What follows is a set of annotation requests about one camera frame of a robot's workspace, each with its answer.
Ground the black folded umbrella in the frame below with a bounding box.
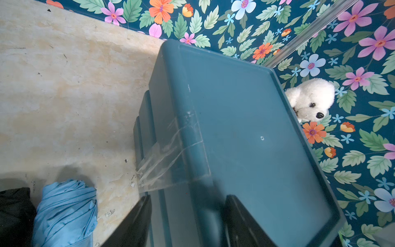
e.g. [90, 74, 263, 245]
[1, 187, 36, 247]

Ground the white plush dog toy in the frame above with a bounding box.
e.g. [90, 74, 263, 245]
[285, 78, 335, 122]

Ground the light blue umbrella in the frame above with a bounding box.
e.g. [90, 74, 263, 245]
[31, 180, 98, 247]

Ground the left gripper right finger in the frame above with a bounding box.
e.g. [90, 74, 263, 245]
[225, 195, 276, 247]

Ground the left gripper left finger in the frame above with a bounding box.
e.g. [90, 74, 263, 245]
[102, 195, 152, 247]

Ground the clear adhesive tape strip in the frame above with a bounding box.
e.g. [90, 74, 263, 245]
[137, 111, 211, 192]

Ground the teal plastic drawer cabinet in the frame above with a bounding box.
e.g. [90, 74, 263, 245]
[133, 40, 345, 247]

